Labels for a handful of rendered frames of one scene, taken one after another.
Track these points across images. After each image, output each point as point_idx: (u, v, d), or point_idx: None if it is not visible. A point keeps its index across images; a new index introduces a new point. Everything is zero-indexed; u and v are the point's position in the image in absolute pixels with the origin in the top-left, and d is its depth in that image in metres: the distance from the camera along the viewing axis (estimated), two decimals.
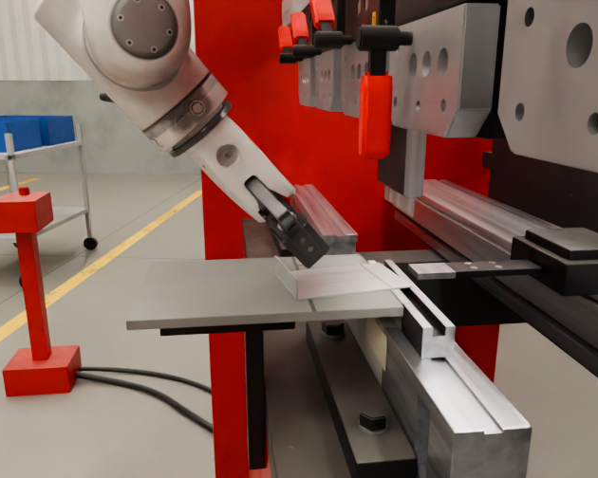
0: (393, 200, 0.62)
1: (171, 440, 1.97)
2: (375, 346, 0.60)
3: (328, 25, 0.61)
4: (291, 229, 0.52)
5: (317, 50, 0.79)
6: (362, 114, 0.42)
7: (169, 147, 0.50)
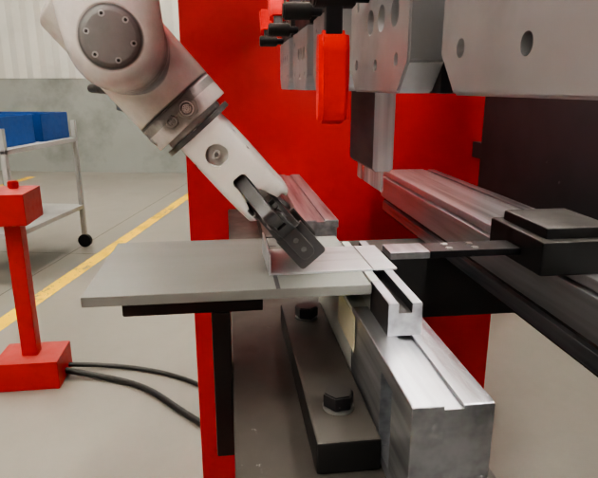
0: (364, 177, 0.60)
1: (159, 435, 1.95)
2: (345, 327, 0.58)
3: None
4: (281, 229, 0.53)
5: (293, 28, 0.77)
6: (318, 75, 0.40)
7: (163, 146, 0.52)
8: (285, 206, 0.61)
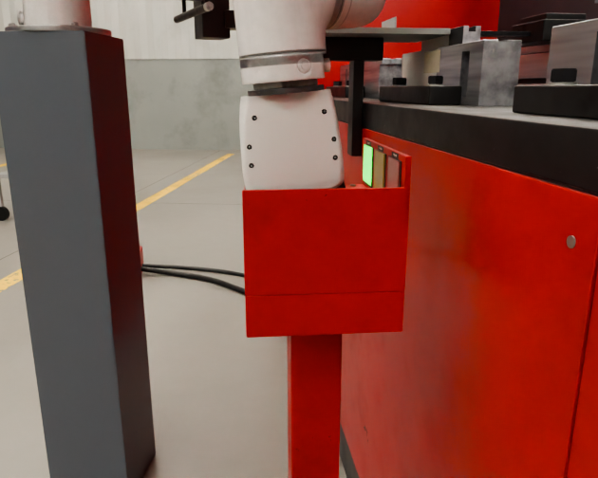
0: None
1: (230, 305, 2.38)
2: (431, 67, 1.01)
3: None
4: None
5: None
6: None
7: (315, 77, 0.51)
8: None
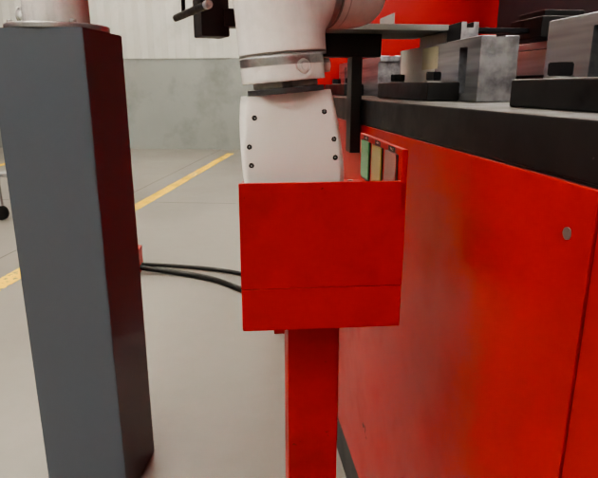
0: None
1: (229, 303, 2.38)
2: (429, 64, 1.01)
3: None
4: None
5: None
6: None
7: (315, 77, 0.51)
8: None
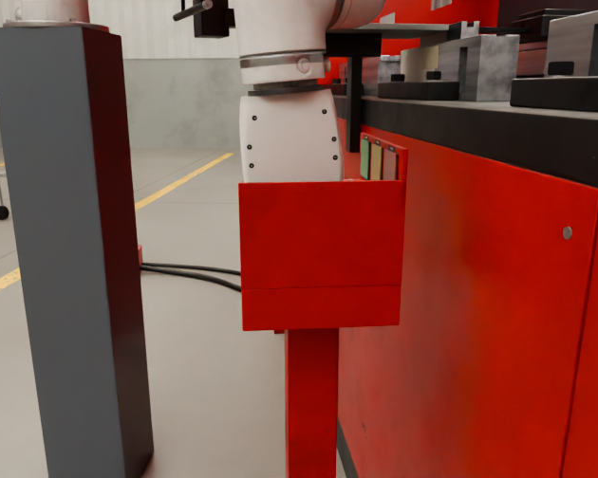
0: (438, 5, 1.04)
1: (229, 303, 2.38)
2: (429, 64, 1.01)
3: None
4: None
5: None
6: None
7: (315, 77, 0.51)
8: None
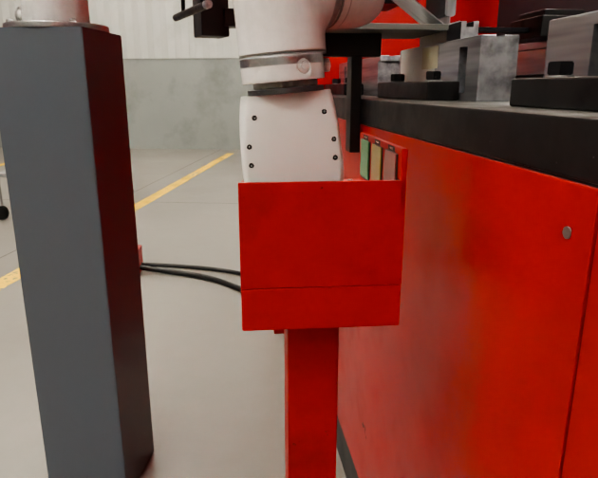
0: None
1: (229, 303, 2.38)
2: (429, 64, 1.01)
3: None
4: None
5: None
6: None
7: (315, 77, 0.51)
8: None
